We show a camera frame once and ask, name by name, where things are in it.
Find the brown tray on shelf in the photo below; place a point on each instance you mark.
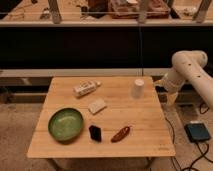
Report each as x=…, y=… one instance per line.
x=130, y=9

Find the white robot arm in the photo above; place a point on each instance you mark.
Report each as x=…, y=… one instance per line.
x=188, y=66

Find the red chili pepper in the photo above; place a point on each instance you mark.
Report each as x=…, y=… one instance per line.
x=121, y=134

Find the wooden shelf bench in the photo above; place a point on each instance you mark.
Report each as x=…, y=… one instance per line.
x=96, y=13

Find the green bowl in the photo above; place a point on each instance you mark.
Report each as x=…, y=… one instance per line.
x=65, y=124

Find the white tube bottle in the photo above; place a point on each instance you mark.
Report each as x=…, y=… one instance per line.
x=85, y=88

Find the white sponge block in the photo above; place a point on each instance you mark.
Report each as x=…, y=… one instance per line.
x=96, y=106

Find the wooden table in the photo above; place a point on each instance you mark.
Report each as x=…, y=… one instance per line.
x=148, y=136

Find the black eraser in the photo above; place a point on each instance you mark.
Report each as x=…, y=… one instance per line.
x=95, y=133

